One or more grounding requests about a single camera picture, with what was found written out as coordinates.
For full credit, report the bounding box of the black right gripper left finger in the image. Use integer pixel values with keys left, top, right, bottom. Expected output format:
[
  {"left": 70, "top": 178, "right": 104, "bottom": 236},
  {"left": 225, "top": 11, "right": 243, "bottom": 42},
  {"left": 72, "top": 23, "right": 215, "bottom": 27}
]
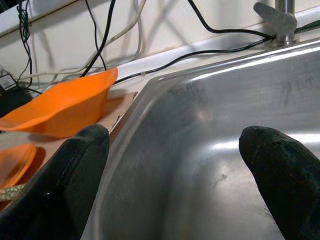
[{"left": 0, "top": 124, "right": 110, "bottom": 240}]

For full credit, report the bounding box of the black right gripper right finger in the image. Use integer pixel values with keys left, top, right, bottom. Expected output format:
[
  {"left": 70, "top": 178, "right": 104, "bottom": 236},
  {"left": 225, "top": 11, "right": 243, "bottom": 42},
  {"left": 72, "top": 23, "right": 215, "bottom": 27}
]
[{"left": 239, "top": 125, "right": 320, "bottom": 240}]

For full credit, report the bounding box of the orange plastic plate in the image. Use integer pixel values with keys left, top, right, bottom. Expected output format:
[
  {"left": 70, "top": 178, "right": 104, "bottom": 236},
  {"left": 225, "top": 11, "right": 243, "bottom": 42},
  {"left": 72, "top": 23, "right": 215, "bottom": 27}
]
[{"left": 0, "top": 143, "right": 38, "bottom": 211}]

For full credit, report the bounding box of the orange plastic bowl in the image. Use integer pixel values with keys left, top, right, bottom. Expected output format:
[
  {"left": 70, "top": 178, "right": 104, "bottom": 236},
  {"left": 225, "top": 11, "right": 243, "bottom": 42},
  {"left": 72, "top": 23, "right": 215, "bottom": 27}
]
[{"left": 0, "top": 67, "right": 119, "bottom": 139}]

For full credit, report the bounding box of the black battery charger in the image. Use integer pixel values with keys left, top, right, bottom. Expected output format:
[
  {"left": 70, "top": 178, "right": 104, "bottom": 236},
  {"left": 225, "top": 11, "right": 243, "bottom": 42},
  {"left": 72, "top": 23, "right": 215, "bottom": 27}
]
[{"left": 0, "top": 66, "right": 43, "bottom": 118}]

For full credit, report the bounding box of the stainless steel sink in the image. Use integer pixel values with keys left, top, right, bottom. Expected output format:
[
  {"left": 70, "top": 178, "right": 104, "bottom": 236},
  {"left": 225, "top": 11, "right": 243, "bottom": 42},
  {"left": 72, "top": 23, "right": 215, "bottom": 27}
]
[{"left": 84, "top": 37, "right": 320, "bottom": 240}]

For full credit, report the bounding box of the chrome sink faucet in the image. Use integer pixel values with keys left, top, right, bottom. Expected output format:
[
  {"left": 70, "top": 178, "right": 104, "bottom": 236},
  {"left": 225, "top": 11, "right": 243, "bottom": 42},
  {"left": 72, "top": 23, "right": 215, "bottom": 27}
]
[{"left": 253, "top": 0, "right": 301, "bottom": 48}]

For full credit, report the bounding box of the thin black tagged cable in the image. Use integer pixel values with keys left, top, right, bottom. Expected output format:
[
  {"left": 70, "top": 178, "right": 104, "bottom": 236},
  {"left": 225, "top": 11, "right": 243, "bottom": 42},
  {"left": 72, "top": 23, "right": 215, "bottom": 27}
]
[{"left": 113, "top": 37, "right": 278, "bottom": 85}]

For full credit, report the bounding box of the white cable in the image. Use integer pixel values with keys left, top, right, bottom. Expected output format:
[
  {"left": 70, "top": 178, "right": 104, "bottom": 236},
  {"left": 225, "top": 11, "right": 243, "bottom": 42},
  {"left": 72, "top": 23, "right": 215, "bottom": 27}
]
[{"left": 29, "top": 0, "right": 148, "bottom": 79}]

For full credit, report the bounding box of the thick black cable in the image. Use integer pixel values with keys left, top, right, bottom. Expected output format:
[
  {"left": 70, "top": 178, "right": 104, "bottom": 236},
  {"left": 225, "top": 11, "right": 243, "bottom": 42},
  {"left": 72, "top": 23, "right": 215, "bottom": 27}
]
[{"left": 187, "top": 0, "right": 276, "bottom": 41}]

